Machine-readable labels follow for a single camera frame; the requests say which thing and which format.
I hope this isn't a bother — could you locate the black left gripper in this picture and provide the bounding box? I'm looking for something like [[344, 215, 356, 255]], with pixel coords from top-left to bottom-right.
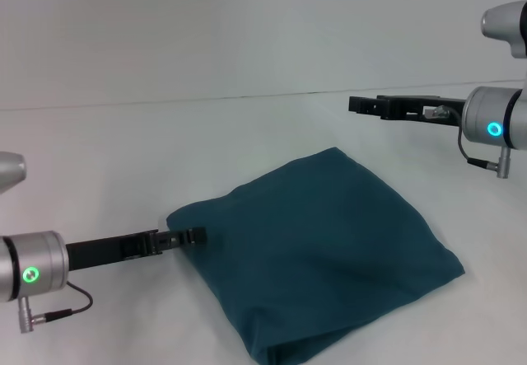
[[65, 226, 208, 272]]

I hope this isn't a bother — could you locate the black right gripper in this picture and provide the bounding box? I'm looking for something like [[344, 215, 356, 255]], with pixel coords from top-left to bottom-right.
[[347, 94, 467, 129]]

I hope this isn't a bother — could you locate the teal blue shirt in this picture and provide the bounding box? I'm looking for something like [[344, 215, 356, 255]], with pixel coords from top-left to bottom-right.
[[166, 146, 466, 365]]

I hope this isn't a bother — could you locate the dark cable with silver plug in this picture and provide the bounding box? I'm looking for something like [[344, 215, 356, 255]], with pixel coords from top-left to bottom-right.
[[422, 104, 511, 180], [16, 281, 93, 335]]

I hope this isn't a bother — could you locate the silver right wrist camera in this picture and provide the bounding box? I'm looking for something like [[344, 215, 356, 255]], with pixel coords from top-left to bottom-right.
[[481, 1, 527, 59]]

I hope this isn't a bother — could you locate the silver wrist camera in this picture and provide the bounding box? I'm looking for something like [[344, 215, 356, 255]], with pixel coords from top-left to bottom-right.
[[0, 151, 28, 196], [481, 1, 527, 59]]

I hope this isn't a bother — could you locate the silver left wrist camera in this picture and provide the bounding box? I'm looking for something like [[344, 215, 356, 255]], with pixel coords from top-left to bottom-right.
[[0, 151, 28, 196]]

